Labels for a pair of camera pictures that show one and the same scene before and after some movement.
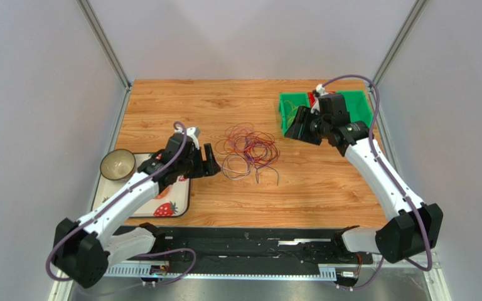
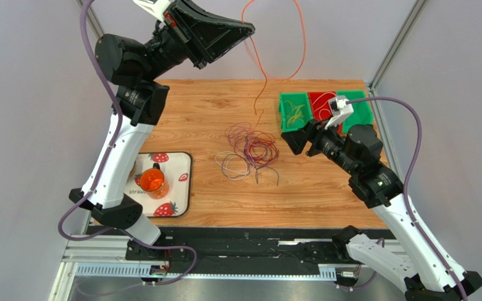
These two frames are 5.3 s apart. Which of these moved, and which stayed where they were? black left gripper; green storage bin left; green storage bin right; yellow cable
Moved: black left gripper
Stayed: green storage bin right; green storage bin left; yellow cable
